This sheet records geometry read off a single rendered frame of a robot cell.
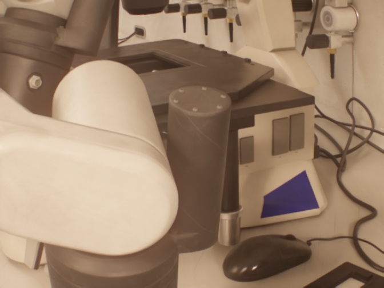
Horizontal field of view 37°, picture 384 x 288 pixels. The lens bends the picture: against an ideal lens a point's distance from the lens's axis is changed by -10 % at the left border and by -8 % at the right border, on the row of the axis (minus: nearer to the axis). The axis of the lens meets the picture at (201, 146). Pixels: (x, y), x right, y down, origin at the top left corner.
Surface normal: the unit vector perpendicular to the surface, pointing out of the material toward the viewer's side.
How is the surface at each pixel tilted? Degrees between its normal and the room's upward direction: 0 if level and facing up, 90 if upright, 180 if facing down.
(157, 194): 102
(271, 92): 0
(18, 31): 69
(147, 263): 57
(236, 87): 0
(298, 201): 48
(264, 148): 90
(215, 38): 90
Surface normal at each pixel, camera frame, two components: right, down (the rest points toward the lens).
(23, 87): 0.44, 0.11
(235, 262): -0.61, -0.52
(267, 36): -0.28, 0.49
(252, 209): 0.23, 0.16
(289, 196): 0.30, -0.41
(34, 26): 0.36, -0.64
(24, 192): 0.21, 0.51
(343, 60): -0.89, 0.18
